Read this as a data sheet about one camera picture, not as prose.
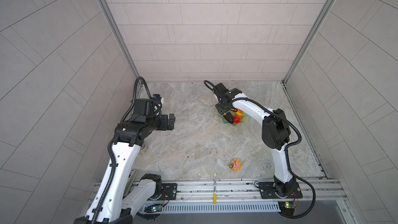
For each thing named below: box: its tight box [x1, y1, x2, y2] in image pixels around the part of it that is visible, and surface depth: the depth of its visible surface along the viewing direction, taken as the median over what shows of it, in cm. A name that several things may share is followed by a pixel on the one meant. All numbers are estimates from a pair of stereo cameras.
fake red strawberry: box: [233, 115, 242, 124], surface depth 92 cm
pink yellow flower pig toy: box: [229, 158, 242, 172], surface depth 77 cm
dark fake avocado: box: [223, 112, 234, 124], surface depth 95 cm
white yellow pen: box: [212, 171, 218, 205], surface depth 72 cm
